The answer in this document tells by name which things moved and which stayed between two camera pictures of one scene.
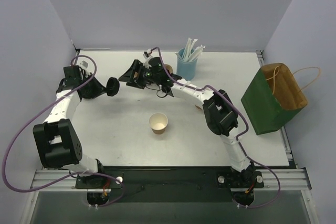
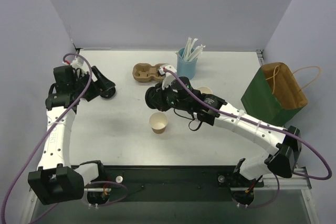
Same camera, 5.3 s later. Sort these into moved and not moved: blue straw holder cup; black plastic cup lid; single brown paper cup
Moved: black plastic cup lid
Not moved: blue straw holder cup; single brown paper cup
